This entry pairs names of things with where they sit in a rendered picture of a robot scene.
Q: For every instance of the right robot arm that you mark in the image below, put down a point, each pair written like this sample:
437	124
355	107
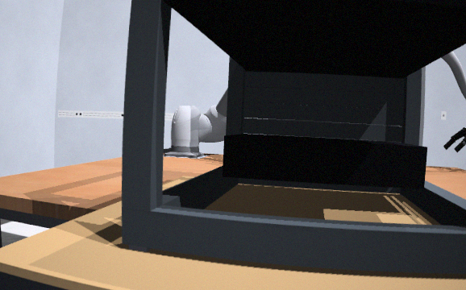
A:
189	128

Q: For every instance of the dark grey metal rack frame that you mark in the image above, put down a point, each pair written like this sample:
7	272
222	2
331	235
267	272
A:
310	57

